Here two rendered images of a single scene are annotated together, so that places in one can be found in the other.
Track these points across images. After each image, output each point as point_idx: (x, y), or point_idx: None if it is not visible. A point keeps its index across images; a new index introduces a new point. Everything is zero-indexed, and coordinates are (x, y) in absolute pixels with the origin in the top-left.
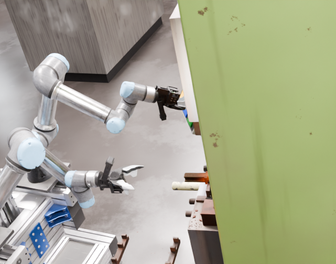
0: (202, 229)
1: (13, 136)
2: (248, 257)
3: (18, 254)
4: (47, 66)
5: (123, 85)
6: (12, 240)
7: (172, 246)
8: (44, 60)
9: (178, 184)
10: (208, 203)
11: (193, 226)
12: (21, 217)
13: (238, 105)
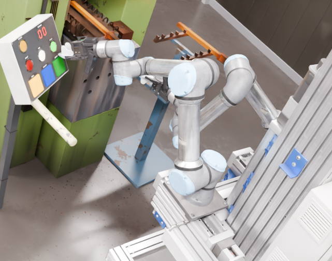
0: (133, 40)
1: (249, 69)
2: None
3: (239, 150)
4: (202, 59)
5: (131, 43)
6: (238, 178)
7: (163, 34)
8: (201, 66)
9: (72, 135)
10: (124, 31)
11: (135, 44)
12: (225, 192)
13: None
